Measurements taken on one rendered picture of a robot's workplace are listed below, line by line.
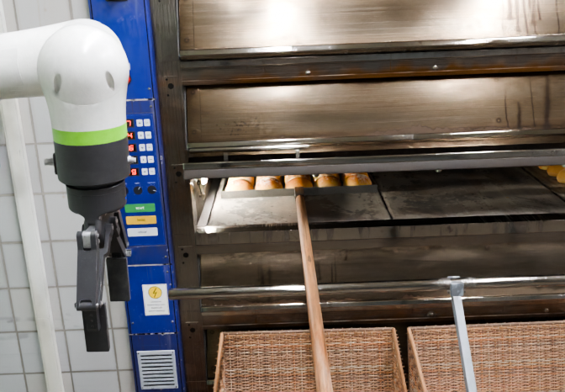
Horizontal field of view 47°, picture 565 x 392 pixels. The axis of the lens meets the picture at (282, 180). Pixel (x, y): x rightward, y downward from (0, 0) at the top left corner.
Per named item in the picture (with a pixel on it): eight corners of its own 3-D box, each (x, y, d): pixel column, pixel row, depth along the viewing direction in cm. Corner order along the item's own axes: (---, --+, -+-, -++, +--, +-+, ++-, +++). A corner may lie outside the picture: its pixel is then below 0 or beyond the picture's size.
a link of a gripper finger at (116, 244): (86, 225, 88) (87, 215, 89) (104, 258, 98) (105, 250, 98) (114, 224, 88) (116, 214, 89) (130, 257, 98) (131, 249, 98)
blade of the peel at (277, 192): (377, 192, 229) (377, 184, 228) (220, 198, 229) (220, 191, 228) (363, 163, 263) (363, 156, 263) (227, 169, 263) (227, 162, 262)
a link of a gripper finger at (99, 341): (105, 301, 84) (104, 304, 83) (110, 348, 86) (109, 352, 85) (81, 301, 84) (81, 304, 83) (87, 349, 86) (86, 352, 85)
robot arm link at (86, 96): (26, 29, 73) (127, 26, 76) (36, 22, 85) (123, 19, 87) (42, 150, 77) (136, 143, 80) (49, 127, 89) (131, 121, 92)
